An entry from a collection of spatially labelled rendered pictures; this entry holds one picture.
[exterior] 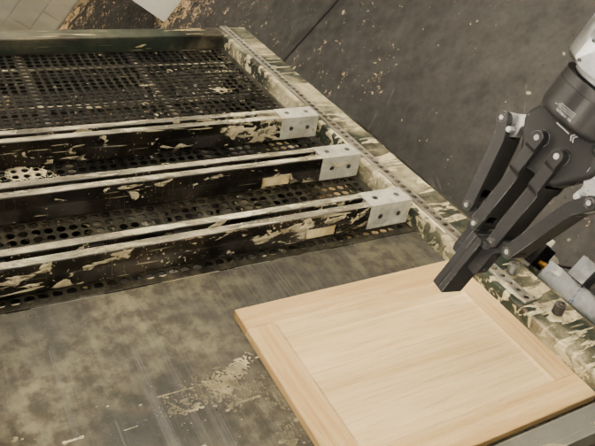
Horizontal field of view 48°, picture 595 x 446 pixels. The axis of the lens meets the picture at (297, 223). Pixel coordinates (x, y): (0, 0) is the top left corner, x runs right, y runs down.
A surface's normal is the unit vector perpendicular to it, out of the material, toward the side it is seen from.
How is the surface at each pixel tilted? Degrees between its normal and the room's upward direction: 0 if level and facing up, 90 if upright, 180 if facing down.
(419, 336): 57
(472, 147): 0
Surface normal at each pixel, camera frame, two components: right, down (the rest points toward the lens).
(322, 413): 0.16, -0.82
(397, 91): -0.63, -0.33
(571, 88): -0.84, -0.11
